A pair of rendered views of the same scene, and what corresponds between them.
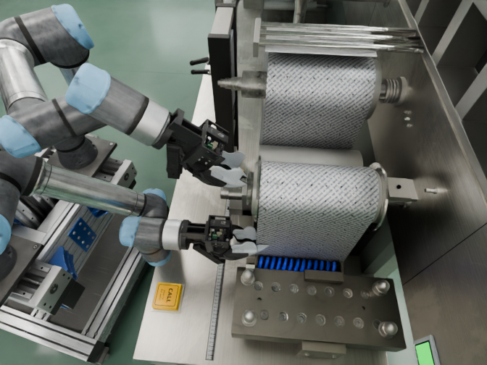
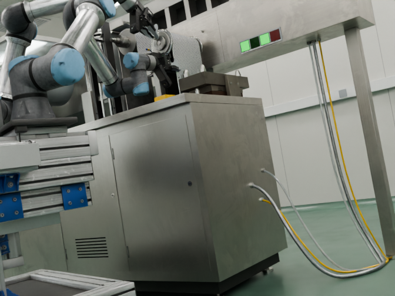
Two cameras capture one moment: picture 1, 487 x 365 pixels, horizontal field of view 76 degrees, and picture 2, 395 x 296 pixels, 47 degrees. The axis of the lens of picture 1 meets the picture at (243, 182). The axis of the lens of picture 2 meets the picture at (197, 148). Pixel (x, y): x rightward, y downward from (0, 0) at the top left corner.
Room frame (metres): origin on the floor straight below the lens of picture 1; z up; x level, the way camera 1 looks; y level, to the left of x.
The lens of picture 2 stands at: (-0.93, 1.86, 0.55)
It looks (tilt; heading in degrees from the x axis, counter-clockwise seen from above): 3 degrees up; 303
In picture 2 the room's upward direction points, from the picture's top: 9 degrees counter-clockwise
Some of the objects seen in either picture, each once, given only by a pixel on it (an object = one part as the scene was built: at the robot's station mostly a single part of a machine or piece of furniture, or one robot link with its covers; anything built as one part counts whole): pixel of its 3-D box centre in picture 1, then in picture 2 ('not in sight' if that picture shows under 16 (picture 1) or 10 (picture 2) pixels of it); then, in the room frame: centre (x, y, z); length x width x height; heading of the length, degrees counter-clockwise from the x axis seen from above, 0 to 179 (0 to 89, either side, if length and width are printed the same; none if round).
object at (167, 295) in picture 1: (167, 296); (164, 98); (0.25, 0.22, 0.91); 0.07 x 0.07 x 0.02; 85
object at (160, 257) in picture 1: (154, 242); (136, 83); (0.37, 0.25, 1.01); 0.11 x 0.08 x 0.11; 11
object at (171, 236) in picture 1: (176, 233); (147, 63); (0.35, 0.17, 1.11); 0.08 x 0.05 x 0.08; 175
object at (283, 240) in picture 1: (304, 243); (189, 68); (0.32, -0.15, 1.11); 0.23 x 0.01 x 0.18; 85
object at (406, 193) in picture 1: (400, 189); not in sight; (0.36, -0.33, 1.28); 0.06 x 0.05 x 0.02; 85
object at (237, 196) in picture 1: (240, 216); (157, 81); (0.43, 0.01, 1.05); 0.06 x 0.05 x 0.31; 85
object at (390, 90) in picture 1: (385, 91); not in sight; (0.61, -0.34, 1.33); 0.07 x 0.07 x 0.07; 85
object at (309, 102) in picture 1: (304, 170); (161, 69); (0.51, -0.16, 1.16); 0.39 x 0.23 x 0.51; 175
